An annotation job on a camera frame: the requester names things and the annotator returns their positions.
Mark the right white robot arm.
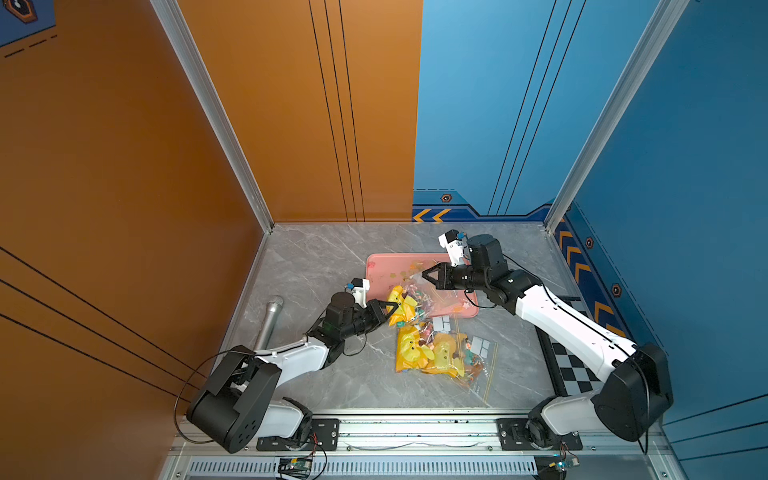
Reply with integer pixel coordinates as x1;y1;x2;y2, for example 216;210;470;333
422;230;674;449

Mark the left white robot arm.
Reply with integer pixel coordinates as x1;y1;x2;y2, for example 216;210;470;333
185;292;398;453

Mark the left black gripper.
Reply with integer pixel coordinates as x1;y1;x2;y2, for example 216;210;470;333
338;300;398;343

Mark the right green circuit board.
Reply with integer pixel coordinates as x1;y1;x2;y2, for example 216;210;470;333
534;457;580;480

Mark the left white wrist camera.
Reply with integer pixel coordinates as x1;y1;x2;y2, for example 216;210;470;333
346;278;370;308

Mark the clear ziploc bag with candies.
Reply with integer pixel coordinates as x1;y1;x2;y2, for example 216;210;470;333
386;273;462;328

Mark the silver microphone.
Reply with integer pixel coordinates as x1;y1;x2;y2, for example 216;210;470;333
253;296;284;350

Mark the black white checkerboard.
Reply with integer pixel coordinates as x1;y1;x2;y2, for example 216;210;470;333
535;327;603;397

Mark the green circuit board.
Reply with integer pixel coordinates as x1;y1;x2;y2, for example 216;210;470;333
534;457;580;480
276;457;314;480

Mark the left green circuit board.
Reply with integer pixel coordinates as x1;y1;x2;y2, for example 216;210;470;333
276;457;314;480

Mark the pink plastic tray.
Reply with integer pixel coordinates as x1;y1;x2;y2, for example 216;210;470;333
365;253;480;318

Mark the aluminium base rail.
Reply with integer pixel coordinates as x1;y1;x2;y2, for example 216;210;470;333
159;409;686;479

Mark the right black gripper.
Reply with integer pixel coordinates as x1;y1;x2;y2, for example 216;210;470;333
420;262;491;293

